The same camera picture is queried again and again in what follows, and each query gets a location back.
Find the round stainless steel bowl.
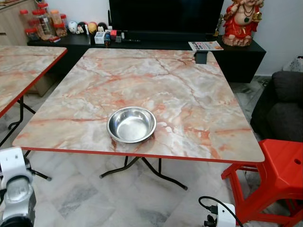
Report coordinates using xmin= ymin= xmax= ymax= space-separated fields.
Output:
xmin=107 ymin=106 xmax=157 ymax=144

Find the red plastic stool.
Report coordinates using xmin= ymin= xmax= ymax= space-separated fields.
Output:
xmin=221 ymin=138 xmax=303 ymax=227

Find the dark grey fabric sofa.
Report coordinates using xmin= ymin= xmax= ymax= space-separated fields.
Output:
xmin=250 ymin=71 xmax=303 ymax=142

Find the dark grey table clamp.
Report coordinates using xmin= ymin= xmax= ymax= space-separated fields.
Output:
xmin=195 ymin=51 xmax=209 ymax=65

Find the white red printed magazine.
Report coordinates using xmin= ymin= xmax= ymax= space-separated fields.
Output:
xmin=188 ymin=41 xmax=224 ymax=52

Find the white patterned basket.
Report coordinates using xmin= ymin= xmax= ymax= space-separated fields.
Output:
xmin=283 ymin=56 xmax=303 ymax=73

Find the small gold ornament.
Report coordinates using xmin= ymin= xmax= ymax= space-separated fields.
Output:
xmin=213 ymin=14 xmax=223 ymax=38

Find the red laughing Buddha statue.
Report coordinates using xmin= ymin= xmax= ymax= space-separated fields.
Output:
xmin=221 ymin=0 xmax=260 ymax=47

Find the black remote control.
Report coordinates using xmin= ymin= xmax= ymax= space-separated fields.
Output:
xmin=120 ymin=37 xmax=142 ymax=44

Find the black flat screen television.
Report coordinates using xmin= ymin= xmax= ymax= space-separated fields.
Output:
xmin=108 ymin=0 xmax=225 ymax=34

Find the small white box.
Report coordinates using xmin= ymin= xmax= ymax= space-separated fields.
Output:
xmin=94 ymin=31 xmax=106 ymax=45

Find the yellow round doll figurine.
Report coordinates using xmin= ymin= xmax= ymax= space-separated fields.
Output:
xmin=88 ymin=21 xmax=99 ymax=34

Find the black white doll figurine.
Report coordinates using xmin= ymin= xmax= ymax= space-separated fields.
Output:
xmin=77 ymin=21 xmax=89 ymax=35

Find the white round doll figurine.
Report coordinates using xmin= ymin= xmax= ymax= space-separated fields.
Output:
xmin=67 ymin=21 xmax=78 ymax=34

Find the small jar red lid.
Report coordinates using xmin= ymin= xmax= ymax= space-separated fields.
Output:
xmin=25 ymin=27 xmax=41 ymax=42
xmin=53 ymin=24 xmax=68 ymax=38

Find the orange snack jar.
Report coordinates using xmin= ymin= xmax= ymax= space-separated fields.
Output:
xmin=49 ymin=9 xmax=62 ymax=26

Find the large clear jar red lid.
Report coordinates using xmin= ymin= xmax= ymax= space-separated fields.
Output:
xmin=36 ymin=10 xmax=53 ymax=38

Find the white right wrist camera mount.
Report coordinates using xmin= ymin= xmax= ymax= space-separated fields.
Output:
xmin=215 ymin=202 xmax=237 ymax=227

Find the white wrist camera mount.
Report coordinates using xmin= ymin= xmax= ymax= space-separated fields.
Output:
xmin=0 ymin=147 xmax=27 ymax=178
xmin=215 ymin=202 xmax=237 ymax=227

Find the black metal table leg frame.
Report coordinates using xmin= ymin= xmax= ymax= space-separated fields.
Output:
xmin=0 ymin=96 xmax=36 ymax=147
xmin=23 ymin=150 xmax=188 ymax=191

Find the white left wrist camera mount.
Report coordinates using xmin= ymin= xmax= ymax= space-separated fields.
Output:
xmin=0 ymin=147 xmax=27 ymax=178

